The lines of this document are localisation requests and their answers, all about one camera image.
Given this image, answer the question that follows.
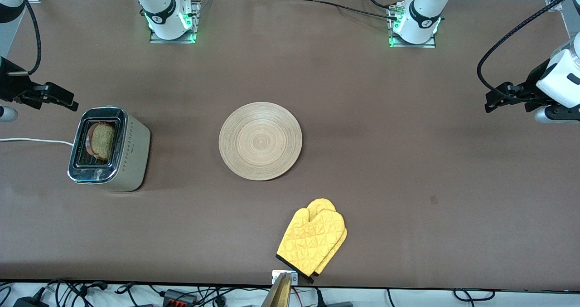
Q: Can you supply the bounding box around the white toaster power cord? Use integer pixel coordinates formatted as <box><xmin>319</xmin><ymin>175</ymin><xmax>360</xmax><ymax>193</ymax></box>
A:
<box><xmin>0</xmin><ymin>137</ymin><xmax>74</xmax><ymax>147</ymax></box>

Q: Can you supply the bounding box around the cream and chrome toaster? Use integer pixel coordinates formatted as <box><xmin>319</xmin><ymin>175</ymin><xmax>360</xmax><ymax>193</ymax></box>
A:
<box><xmin>67</xmin><ymin>106</ymin><xmax>151</xmax><ymax>193</ymax></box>

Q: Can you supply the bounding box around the slice of bread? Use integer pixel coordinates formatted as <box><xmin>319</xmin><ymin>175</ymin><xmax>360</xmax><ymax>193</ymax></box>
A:
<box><xmin>86</xmin><ymin>122</ymin><xmax>116</xmax><ymax>162</ymax></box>

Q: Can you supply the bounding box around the round wooden plate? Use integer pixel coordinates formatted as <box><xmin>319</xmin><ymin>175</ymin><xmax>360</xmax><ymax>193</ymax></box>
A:
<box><xmin>218</xmin><ymin>102</ymin><xmax>303</xmax><ymax>181</ymax></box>

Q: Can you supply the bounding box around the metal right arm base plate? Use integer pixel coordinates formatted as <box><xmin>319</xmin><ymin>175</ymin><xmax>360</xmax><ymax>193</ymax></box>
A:
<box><xmin>150</xmin><ymin>1</ymin><xmax>200</xmax><ymax>44</ymax></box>

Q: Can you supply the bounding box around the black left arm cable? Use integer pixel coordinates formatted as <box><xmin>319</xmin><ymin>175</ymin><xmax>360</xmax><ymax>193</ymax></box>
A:
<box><xmin>476</xmin><ymin>0</ymin><xmax>580</xmax><ymax>104</ymax></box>

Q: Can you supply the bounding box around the black looped floor cable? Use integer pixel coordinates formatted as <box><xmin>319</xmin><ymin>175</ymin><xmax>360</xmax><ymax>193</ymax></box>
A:
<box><xmin>453</xmin><ymin>288</ymin><xmax>495</xmax><ymax>303</ymax></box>

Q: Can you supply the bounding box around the black power adapter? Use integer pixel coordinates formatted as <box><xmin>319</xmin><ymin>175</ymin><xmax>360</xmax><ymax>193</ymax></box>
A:
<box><xmin>13</xmin><ymin>297</ymin><xmax>49</xmax><ymax>307</ymax></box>

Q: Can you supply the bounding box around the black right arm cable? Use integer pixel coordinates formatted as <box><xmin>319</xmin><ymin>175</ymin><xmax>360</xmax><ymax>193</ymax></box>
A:
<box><xmin>6</xmin><ymin>0</ymin><xmax>42</xmax><ymax>77</ymax></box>

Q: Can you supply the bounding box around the small metal table bracket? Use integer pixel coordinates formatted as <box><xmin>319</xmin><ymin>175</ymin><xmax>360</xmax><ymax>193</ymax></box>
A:
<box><xmin>272</xmin><ymin>271</ymin><xmax>298</xmax><ymax>285</ymax></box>

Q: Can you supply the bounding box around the black and orange connector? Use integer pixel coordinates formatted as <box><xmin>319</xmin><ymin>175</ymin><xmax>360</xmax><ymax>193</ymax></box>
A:
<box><xmin>162</xmin><ymin>289</ymin><xmax>198</xmax><ymax>306</ymax></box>

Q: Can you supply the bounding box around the brass coloured metal bar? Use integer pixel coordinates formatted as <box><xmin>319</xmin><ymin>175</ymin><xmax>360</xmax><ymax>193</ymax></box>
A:
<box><xmin>261</xmin><ymin>272</ymin><xmax>291</xmax><ymax>307</ymax></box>

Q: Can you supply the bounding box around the thin black table cable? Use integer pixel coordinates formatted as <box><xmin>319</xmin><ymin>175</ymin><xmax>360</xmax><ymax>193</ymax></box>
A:
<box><xmin>290</xmin><ymin>0</ymin><xmax>399</xmax><ymax>21</ymax></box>
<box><xmin>359</xmin><ymin>0</ymin><xmax>402</xmax><ymax>11</ymax></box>

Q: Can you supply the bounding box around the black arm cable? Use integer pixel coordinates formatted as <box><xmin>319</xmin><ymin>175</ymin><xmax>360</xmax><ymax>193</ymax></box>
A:
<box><xmin>476</xmin><ymin>0</ymin><xmax>580</xmax><ymax>104</ymax></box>
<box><xmin>6</xmin><ymin>0</ymin><xmax>42</xmax><ymax>77</ymax></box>

